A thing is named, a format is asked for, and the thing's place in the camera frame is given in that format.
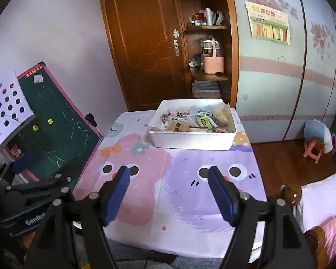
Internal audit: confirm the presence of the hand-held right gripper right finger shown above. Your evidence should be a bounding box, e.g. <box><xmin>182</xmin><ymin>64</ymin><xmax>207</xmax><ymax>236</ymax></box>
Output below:
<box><xmin>208</xmin><ymin>166</ymin><xmax>315</xmax><ymax>269</ymax></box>

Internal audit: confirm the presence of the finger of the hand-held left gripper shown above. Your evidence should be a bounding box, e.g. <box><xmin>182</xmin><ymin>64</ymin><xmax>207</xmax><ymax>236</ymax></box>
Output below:
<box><xmin>6</xmin><ymin>157</ymin><xmax>86</xmax><ymax>202</ymax></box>
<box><xmin>0</xmin><ymin>153</ymin><xmax>41</xmax><ymax>192</ymax></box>

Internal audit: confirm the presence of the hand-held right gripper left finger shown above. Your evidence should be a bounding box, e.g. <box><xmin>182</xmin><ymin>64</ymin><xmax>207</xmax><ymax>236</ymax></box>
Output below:
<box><xmin>24</xmin><ymin>166</ymin><xmax>131</xmax><ymax>269</ymax></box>

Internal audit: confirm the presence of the white plastic bin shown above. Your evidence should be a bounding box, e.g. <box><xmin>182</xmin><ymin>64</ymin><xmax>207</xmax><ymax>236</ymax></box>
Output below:
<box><xmin>147</xmin><ymin>99</ymin><xmax>237</xmax><ymax>151</ymax></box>

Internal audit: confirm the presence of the green snack packet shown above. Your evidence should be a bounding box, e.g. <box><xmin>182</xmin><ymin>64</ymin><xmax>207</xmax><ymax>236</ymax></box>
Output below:
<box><xmin>196</xmin><ymin>114</ymin><xmax>214</xmax><ymax>128</ymax></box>

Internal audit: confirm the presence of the beige cracker packet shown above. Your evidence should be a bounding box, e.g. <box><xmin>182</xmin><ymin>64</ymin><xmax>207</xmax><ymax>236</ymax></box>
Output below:
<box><xmin>165</xmin><ymin>119</ymin><xmax>191</xmax><ymax>133</ymax></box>

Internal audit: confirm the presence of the cartoon printed tablecloth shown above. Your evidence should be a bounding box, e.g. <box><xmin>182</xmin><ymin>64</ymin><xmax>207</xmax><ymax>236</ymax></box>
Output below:
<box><xmin>73</xmin><ymin>108</ymin><xmax>268</xmax><ymax>264</ymax></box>

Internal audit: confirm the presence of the white dotted sheet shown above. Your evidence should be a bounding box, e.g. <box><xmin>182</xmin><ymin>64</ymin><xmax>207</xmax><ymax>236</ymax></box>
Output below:
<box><xmin>0</xmin><ymin>71</ymin><xmax>36</xmax><ymax>152</ymax></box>

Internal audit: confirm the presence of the grey fuzzy cloth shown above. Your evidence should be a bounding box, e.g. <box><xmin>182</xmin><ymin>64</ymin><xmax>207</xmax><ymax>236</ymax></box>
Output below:
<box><xmin>106</xmin><ymin>241</ymin><xmax>224</xmax><ymax>269</ymax></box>

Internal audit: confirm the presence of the black easel knob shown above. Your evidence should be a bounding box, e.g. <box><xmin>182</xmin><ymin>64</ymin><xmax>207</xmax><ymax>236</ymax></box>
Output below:
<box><xmin>85</xmin><ymin>113</ymin><xmax>98</xmax><ymax>128</ymax></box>

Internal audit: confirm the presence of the pink plastic stool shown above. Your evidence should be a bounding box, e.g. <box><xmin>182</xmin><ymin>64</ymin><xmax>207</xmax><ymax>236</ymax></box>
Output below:
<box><xmin>303</xmin><ymin>140</ymin><xmax>325</xmax><ymax>164</ymax></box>

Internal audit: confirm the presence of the folded cloth stack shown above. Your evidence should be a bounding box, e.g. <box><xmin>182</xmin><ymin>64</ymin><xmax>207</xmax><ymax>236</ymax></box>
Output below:
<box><xmin>192</xmin><ymin>80</ymin><xmax>222</xmax><ymax>99</ymax></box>

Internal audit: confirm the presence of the blue white plush cushion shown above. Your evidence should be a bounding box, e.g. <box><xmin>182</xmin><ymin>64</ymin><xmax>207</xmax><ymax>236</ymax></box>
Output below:
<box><xmin>304</xmin><ymin>120</ymin><xmax>333</xmax><ymax>154</ymax></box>

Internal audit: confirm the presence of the pink basket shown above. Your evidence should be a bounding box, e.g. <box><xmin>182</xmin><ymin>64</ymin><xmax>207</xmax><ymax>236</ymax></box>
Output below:
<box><xmin>201</xmin><ymin>36</ymin><xmax>225</xmax><ymax>75</ymax></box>

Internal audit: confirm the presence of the wooden corner shelf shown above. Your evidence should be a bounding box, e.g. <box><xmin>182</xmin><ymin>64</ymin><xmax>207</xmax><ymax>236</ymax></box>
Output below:
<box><xmin>171</xmin><ymin>0</ymin><xmax>240</xmax><ymax>108</ymax></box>

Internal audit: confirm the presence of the cluster of metal tins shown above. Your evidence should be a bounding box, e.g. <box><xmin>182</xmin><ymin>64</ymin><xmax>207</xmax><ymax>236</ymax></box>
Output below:
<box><xmin>189</xmin><ymin>11</ymin><xmax>206</xmax><ymax>27</ymax></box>

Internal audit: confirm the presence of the green chalkboard pink frame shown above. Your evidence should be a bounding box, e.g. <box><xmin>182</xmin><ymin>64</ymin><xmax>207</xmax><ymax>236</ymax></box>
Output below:
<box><xmin>4</xmin><ymin>62</ymin><xmax>104</xmax><ymax>182</ymax></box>

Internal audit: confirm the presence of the metal door handle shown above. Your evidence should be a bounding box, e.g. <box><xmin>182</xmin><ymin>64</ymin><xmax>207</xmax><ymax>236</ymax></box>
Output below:
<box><xmin>172</xmin><ymin>29</ymin><xmax>181</xmax><ymax>56</ymax></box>

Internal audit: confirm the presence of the wall calendar poster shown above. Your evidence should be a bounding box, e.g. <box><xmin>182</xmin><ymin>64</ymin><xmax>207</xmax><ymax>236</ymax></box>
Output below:
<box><xmin>245</xmin><ymin>1</ymin><xmax>291</xmax><ymax>46</ymax></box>

